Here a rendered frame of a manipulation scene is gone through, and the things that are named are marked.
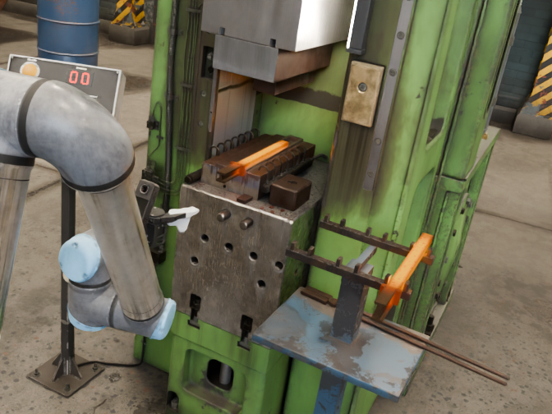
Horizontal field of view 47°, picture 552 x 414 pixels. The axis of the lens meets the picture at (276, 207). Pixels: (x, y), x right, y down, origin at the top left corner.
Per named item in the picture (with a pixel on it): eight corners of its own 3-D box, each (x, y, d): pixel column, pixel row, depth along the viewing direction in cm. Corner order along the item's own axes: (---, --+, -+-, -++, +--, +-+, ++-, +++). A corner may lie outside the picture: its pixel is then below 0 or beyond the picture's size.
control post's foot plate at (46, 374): (67, 401, 228) (67, 380, 224) (22, 377, 236) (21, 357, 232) (108, 369, 246) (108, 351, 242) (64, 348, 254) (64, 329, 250)
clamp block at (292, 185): (293, 212, 183) (296, 191, 180) (268, 204, 186) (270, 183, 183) (310, 200, 193) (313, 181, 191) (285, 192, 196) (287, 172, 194)
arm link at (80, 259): (54, 277, 133) (54, 235, 129) (94, 255, 143) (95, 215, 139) (89, 292, 129) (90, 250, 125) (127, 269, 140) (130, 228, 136)
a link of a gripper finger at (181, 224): (196, 226, 159) (162, 231, 155) (199, 205, 157) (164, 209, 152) (201, 232, 157) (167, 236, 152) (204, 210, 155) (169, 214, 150)
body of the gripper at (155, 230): (143, 231, 157) (111, 248, 147) (144, 199, 154) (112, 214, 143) (168, 240, 154) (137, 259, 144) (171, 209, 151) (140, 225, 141)
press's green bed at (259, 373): (251, 461, 214) (270, 349, 195) (161, 416, 228) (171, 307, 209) (314, 374, 261) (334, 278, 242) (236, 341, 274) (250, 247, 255)
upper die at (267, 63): (273, 83, 173) (278, 48, 169) (212, 67, 180) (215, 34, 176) (329, 65, 208) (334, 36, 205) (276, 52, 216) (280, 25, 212)
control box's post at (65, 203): (67, 378, 238) (69, 102, 195) (59, 374, 240) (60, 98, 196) (74, 373, 241) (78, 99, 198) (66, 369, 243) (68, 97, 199)
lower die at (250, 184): (257, 200, 187) (260, 173, 184) (200, 181, 194) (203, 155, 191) (312, 164, 223) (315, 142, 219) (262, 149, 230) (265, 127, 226)
